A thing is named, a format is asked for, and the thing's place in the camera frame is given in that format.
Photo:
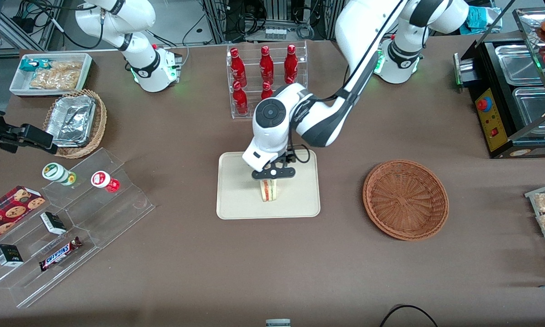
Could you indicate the white rectangular snack bin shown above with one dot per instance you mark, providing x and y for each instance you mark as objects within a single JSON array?
[{"x": 18, "y": 86}]

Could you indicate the black yellow food warmer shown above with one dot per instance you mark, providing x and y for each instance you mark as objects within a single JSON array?
[{"x": 492, "y": 122}]

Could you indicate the sandwich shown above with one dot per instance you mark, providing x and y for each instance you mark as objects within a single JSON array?
[{"x": 268, "y": 190}]

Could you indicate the steel food pan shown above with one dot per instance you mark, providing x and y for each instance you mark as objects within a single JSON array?
[
  {"x": 517, "y": 63},
  {"x": 533, "y": 109}
]

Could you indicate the red cookie box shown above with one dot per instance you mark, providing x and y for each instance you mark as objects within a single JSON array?
[{"x": 9, "y": 211}]

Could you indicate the green snack packet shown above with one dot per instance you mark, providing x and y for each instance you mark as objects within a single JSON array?
[{"x": 34, "y": 64}]

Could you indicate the clear acrylic bottle rack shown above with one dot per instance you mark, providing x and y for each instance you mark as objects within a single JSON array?
[{"x": 254, "y": 50}]

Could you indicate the teal plastic bag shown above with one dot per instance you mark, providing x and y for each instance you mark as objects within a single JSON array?
[{"x": 479, "y": 20}]

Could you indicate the round brown wicker basket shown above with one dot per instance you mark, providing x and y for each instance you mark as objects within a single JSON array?
[{"x": 404, "y": 200}]

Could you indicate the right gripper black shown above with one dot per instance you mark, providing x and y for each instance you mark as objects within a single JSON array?
[{"x": 5, "y": 135}]

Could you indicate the small grey device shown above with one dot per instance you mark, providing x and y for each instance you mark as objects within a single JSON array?
[{"x": 278, "y": 323}]

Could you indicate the cream plastic tray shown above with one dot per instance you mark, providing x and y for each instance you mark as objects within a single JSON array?
[{"x": 236, "y": 200}]

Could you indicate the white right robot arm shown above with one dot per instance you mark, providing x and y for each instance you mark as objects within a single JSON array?
[{"x": 145, "y": 63}]

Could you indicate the red cola bottle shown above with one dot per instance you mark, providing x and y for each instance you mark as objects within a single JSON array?
[
  {"x": 266, "y": 63},
  {"x": 291, "y": 61},
  {"x": 266, "y": 91},
  {"x": 240, "y": 97},
  {"x": 238, "y": 68},
  {"x": 290, "y": 80}
]

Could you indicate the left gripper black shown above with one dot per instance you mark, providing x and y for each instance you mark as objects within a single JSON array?
[{"x": 290, "y": 159}]

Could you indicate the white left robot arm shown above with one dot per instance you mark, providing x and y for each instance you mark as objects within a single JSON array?
[{"x": 359, "y": 27}]

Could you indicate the clear acrylic stepped display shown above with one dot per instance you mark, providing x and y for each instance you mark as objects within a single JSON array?
[{"x": 109, "y": 213}]

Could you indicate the green lid yogurt bottle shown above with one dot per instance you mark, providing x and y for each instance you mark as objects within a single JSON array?
[{"x": 56, "y": 172}]

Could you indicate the red lid yogurt bottle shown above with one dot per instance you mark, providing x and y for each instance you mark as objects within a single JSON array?
[{"x": 102, "y": 180}]

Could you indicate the small black box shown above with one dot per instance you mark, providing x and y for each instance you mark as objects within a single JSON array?
[
  {"x": 53, "y": 222},
  {"x": 8, "y": 255}
]

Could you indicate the snickers chocolate bar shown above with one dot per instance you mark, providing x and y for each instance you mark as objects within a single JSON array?
[{"x": 59, "y": 254}]

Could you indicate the aluminium foil containers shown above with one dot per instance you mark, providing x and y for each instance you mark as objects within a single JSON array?
[{"x": 70, "y": 120}]

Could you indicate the tan wicker basket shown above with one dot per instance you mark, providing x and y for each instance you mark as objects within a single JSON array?
[{"x": 101, "y": 122}]

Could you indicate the beige cracker bag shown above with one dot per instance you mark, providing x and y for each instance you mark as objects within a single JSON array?
[{"x": 59, "y": 76}]

